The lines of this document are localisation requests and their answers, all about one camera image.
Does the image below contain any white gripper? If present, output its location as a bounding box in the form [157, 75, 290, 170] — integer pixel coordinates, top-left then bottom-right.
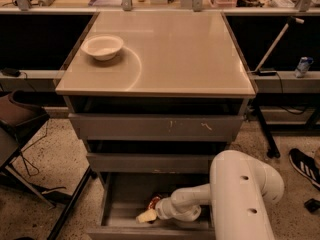
[136, 196, 201, 223]

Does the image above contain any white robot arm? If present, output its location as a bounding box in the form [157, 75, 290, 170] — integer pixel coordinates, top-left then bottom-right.
[136, 150, 284, 240]

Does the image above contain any bottom grey drawer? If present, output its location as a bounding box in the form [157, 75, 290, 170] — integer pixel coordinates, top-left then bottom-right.
[88, 173, 216, 240]

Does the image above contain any grey drawer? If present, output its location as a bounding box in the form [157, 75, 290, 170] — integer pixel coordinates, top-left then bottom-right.
[87, 153, 215, 174]
[88, 173, 216, 240]
[69, 113, 243, 143]

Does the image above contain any middle grey drawer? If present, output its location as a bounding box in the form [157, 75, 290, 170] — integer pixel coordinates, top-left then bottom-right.
[87, 153, 215, 174]

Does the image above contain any top grey drawer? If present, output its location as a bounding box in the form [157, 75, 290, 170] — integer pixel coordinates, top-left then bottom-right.
[69, 113, 243, 143]

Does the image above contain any grey drawer cabinet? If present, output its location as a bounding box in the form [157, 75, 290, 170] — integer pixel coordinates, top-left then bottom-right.
[54, 10, 257, 240]

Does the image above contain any blue white can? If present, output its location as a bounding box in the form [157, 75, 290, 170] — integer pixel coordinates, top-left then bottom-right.
[294, 57, 314, 78]

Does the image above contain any black table leg left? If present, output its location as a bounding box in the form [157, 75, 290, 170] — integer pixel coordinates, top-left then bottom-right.
[47, 167, 96, 240]

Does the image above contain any black table leg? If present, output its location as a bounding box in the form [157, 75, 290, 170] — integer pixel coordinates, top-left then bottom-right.
[253, 101, 280, 158]
[47, 167, 96, 240]

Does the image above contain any black table leg right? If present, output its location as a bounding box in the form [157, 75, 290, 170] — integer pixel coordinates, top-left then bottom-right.
[253, 101, 280, 158]

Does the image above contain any black white sneaker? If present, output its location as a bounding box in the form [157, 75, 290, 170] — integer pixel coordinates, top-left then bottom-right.
[289, 148, 320, 190]

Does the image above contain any small black floor object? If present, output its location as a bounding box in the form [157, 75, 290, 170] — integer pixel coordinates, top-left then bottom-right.
[304, 198, 320, 213]

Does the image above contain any dark chair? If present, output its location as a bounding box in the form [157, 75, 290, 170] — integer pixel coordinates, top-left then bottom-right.
[0, 91, 55, 208]

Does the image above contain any white bowl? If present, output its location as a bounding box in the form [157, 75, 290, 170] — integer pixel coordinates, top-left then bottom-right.
[81, 35, 124, 61]

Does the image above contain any white stick with black tip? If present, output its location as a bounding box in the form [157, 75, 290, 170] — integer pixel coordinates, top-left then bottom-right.
[253, 16, 304, 75]

